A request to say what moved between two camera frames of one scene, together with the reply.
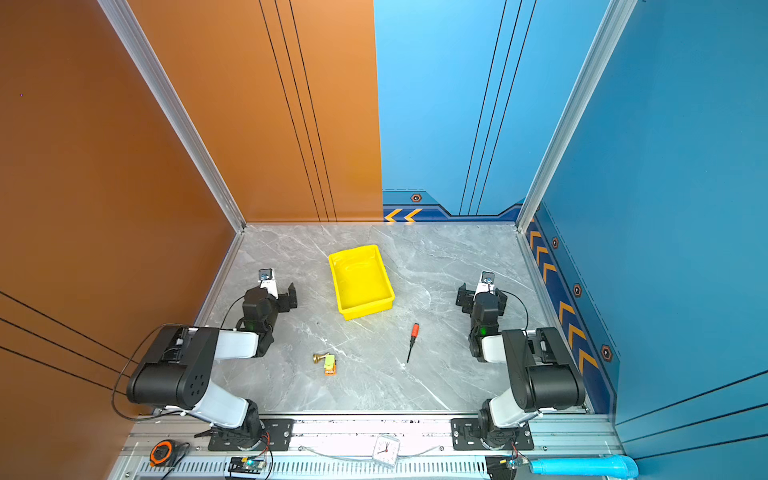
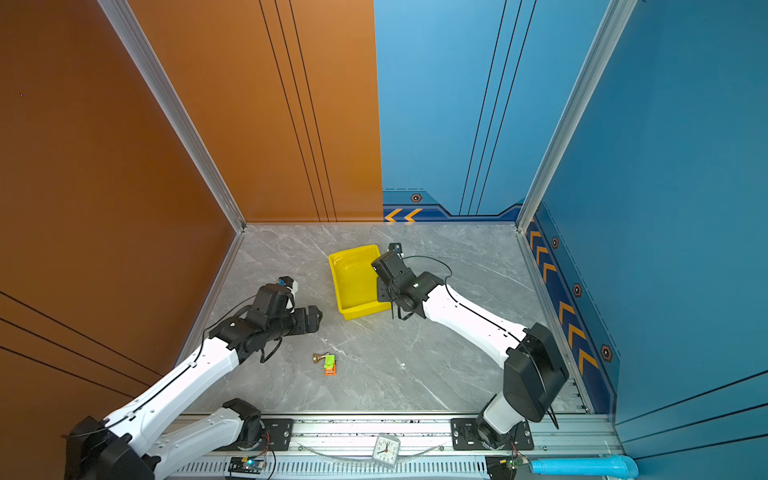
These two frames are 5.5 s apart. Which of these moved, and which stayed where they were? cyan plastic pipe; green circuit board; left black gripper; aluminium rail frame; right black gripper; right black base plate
Moved: left black gripper; right black gripper
Stayed: right black base plate; aluminium rail frame; cyan plastic pipe; green circuit board
